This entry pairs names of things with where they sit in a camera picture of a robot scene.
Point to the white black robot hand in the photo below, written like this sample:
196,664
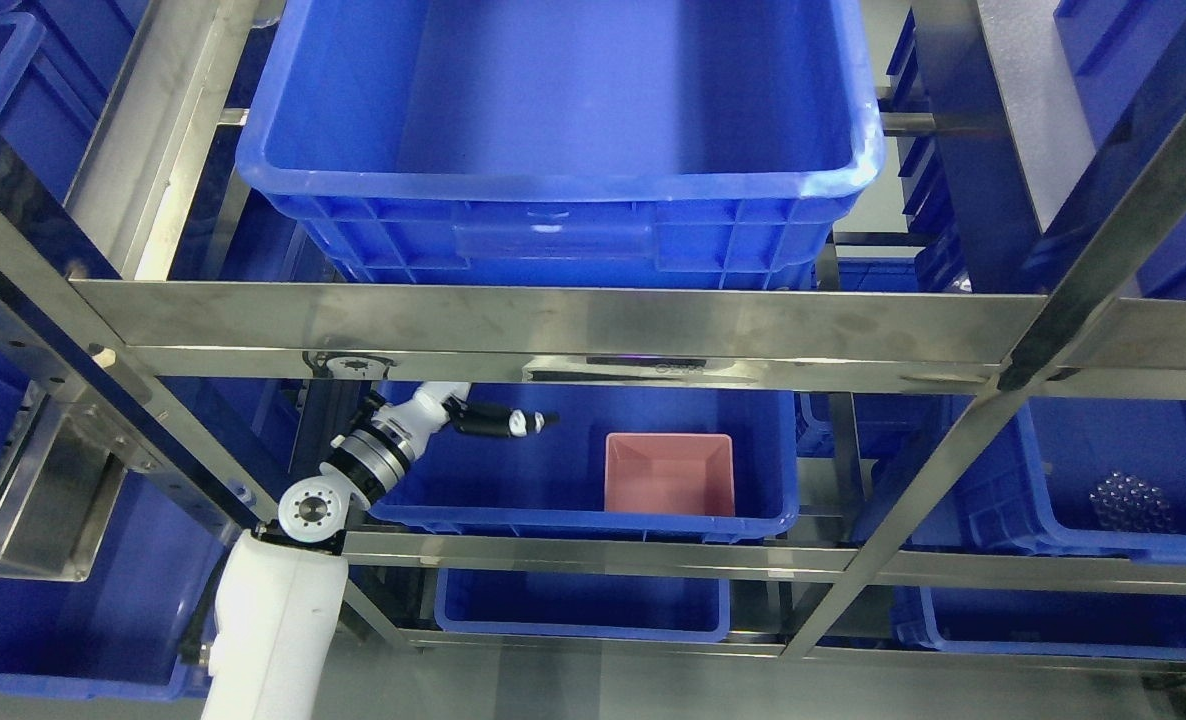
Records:
436,406

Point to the pink plastic storage box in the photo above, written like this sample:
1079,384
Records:
686,474

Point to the blue middle shelf crate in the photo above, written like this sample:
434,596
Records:
551,485

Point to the blue shelf crate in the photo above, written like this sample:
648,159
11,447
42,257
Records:
618,607
551,485
1091,477

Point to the blue bottom shelf crate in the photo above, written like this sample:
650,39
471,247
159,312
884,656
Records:
618,607

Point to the steel shelf rack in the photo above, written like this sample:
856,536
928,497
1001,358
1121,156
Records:
749,337

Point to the blue right shelf crate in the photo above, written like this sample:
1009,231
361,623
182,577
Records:
1091,477

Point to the large blue top crate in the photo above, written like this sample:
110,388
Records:
699,145

